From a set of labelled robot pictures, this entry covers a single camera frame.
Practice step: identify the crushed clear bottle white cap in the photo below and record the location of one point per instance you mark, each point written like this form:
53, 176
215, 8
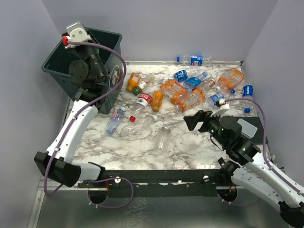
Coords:
139, 125

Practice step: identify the large orange bottle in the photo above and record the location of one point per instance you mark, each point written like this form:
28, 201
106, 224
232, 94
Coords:
173, 91
193, 99
230, 79

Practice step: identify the small orange juice bottle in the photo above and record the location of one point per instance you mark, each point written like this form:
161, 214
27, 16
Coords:
157, 101

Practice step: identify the clear jar silver lid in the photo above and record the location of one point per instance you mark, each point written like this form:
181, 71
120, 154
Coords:
162, 138

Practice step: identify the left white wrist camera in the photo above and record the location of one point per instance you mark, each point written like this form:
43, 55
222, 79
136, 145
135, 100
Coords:
78, 33

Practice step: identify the large orange bottle front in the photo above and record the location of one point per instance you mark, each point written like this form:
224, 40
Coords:
193, 99

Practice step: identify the grey rectangular box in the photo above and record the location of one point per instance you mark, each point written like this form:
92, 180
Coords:
248, 129

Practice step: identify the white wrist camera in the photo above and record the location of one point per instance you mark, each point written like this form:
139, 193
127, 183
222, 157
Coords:
78, 33
223, 107

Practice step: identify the green cap tea bottle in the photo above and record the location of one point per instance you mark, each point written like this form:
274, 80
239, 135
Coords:
139, 88

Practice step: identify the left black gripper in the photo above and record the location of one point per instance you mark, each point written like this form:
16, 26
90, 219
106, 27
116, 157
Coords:
73, 50

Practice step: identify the clear bottle red print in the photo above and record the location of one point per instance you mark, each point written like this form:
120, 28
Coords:
207, 84

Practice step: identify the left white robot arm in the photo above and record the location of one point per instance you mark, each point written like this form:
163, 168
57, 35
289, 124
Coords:
56, 163

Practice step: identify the red label water bottle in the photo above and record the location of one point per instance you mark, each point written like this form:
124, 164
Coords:
140, 105

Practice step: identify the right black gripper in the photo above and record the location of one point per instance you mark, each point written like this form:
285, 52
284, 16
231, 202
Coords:
192, 120

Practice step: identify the orange juice bottle left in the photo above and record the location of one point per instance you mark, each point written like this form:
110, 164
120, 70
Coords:
133, 81

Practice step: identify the clear bottle behind tea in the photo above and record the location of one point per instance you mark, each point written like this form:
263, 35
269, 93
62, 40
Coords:
149, 79

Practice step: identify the blue label water bottle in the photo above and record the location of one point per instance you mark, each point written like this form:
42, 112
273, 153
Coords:
185, 74

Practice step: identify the Pepsi bottle right edge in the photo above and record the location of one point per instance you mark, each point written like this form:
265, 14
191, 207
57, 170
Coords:
248, 93

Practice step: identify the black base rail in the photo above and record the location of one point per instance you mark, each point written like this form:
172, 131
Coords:
161, 183

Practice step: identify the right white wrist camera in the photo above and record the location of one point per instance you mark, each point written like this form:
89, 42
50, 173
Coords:
223, 107

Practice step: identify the dark green plastic bin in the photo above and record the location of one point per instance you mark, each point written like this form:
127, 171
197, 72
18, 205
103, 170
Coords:
61, 64

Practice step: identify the light blue label bottle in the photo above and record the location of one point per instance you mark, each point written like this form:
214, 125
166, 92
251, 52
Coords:
193, 82

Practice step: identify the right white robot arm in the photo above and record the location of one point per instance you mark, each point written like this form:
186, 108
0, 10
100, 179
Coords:
250, 168

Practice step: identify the purple label water bottle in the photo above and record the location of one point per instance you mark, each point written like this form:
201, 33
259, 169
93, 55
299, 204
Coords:
115, 120

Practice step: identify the Pepsi bottle at back wall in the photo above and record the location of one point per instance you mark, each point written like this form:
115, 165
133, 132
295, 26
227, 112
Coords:
193, 60

